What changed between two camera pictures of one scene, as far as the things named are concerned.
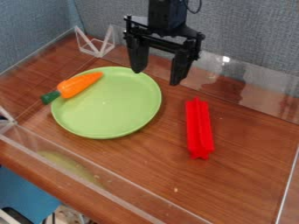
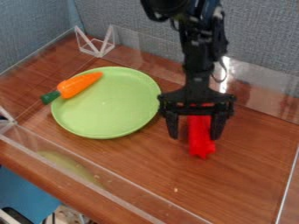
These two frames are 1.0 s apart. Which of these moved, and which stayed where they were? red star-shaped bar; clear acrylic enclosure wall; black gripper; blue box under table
Moved: black gripper
Stayed: clear acrylic enclosure wall; blue box under table; red star-shaped bar
